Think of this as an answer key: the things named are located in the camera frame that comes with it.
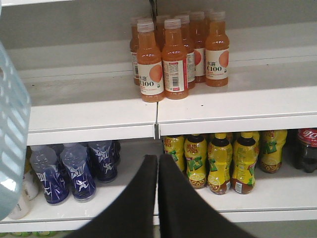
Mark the light blue plastic basket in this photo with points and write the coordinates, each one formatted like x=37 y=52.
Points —
x=15 y=106

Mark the orange vitamin drink bottle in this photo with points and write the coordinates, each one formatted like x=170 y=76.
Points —
x=21 y=209

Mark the white store shelving unit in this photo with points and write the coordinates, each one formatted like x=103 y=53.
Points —
x=74 y=60

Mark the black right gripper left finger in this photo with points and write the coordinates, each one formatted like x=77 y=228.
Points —
x=130 y=215

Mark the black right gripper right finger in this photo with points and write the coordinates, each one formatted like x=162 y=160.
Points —
x=183 y=213

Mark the orange C100 juice bottle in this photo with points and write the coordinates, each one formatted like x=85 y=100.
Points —
x=217 y=51
x=174 y=58
x=149 y=63

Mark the plastic cola bottle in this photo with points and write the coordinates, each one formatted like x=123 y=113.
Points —
x=306 y=150

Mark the blue sports drink bottle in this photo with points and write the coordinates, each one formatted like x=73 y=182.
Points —
x=74 y=158
x=45 y=164

